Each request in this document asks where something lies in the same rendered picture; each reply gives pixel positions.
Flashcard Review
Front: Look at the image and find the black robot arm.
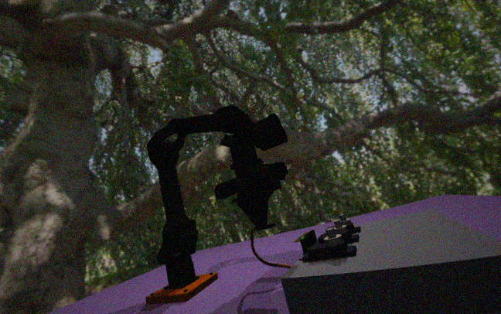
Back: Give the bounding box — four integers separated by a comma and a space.
147, 105, 288, 290

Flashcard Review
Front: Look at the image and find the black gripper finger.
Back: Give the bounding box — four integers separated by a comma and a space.
259, 191, 274, 225
232, 192, 262, 229

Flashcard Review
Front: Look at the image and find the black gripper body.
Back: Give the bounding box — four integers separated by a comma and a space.
214, 153, 282, 200

